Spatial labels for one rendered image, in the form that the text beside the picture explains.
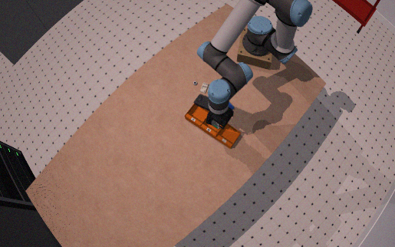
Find white domino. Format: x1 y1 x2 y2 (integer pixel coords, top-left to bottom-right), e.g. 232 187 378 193
200 82 208 93

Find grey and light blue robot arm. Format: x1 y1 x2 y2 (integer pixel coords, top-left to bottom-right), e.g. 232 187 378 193
194 0 313 114

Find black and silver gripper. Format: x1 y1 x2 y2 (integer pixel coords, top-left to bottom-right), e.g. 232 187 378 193
206 107 234 129

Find orange three-compartment bin rack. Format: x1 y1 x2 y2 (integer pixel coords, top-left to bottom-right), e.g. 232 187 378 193
185 104 240 149

